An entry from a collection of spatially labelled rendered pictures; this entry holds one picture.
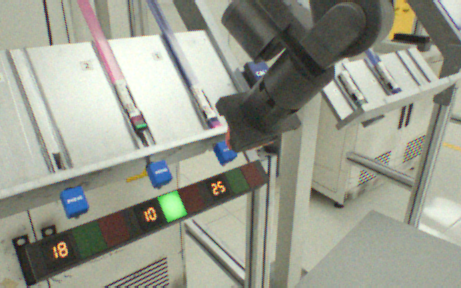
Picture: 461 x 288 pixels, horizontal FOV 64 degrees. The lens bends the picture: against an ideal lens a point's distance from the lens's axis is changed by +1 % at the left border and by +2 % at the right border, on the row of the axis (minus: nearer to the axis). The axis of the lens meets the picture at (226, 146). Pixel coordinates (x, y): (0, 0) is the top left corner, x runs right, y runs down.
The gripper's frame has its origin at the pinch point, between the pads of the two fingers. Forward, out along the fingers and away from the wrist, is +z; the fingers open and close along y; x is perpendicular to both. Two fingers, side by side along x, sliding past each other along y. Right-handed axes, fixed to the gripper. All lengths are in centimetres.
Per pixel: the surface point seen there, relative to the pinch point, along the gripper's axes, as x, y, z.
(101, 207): -7.1, 11.0, 42.8
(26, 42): -135, -5, 147
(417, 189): 24, -82, 36
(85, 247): 5.7, 22.3, 3.7
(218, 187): 4.8, 3.0, 3.8
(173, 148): -2.0, 8.3, 1.0
